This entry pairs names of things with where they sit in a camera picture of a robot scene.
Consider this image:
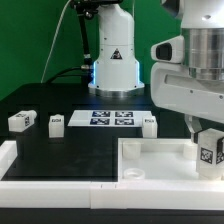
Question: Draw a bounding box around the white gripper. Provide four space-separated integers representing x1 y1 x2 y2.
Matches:
151 62 224 143

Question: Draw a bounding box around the white square tabletop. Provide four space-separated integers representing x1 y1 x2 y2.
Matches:
117 137 224 183

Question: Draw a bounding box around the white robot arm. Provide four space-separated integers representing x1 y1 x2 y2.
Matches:
89 0 224 145

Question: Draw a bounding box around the white U-shaped obstacle fence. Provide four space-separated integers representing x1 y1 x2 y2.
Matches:
0 141 224 210

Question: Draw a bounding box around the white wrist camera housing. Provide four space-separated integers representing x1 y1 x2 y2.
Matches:
151 35 185 64

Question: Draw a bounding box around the white AprilTag base plate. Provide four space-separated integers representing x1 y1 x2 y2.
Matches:
68 110 152 127

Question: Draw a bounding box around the black cable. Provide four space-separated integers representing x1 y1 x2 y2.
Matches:
45 66 93 84

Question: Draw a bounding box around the white cable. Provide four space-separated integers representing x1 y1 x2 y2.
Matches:
40 0 73 84

